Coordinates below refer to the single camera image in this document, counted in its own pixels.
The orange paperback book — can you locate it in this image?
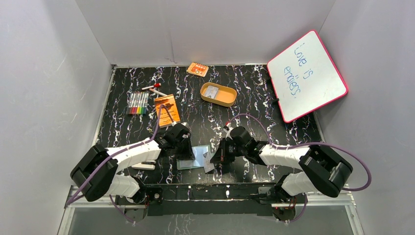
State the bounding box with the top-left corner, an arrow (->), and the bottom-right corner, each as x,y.
154,94 -> 181,128

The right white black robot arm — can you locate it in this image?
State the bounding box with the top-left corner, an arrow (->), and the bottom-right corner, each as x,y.
210,126 -> 353,203

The red capped marker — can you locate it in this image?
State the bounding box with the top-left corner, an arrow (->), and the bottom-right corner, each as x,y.
141,83 -> 161,91

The white marker pen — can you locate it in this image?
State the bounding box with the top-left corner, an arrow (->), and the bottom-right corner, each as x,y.
149,88 -> 168,96

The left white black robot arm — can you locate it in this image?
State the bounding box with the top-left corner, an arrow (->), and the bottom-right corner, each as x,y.
70,122 -> 193,204

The tan oval tray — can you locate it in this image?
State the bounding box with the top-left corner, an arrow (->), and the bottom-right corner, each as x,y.
200,82 -> 237,107

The pack of coloured markers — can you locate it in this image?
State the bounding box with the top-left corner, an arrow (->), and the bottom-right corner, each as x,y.
127,92 -> 149,115

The mint green card holder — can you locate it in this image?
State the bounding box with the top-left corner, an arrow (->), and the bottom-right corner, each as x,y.
176,144 -> 211,170

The black aluminium base frame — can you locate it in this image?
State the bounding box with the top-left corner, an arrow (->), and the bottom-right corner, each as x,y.
70,183 -> 355,223

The pink framed whiteboard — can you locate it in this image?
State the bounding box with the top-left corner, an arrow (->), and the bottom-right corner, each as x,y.
267,30 -> 348,123

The silver card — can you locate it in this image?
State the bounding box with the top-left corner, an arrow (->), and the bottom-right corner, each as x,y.
203,151 -> 215,174
204,85 -> 219,99

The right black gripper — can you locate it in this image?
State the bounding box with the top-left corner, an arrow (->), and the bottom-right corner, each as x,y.
210,138 -> 247,163

